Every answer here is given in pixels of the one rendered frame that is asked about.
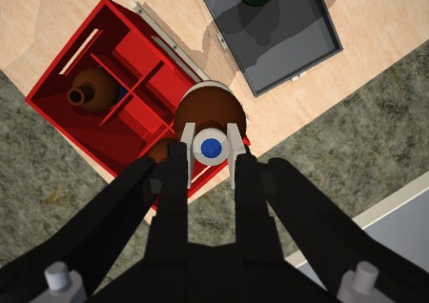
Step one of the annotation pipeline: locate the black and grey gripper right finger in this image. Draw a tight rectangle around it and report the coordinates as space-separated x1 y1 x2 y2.
227 123 429 303

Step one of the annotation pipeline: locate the red divided crate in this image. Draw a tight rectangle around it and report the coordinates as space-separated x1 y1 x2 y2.
49 10 203 178

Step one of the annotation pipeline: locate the dark grey tray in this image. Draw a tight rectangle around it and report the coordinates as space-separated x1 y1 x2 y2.
203 0 344 98

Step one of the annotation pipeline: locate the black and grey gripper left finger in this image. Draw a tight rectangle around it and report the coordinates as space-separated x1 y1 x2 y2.
0 123 195 303

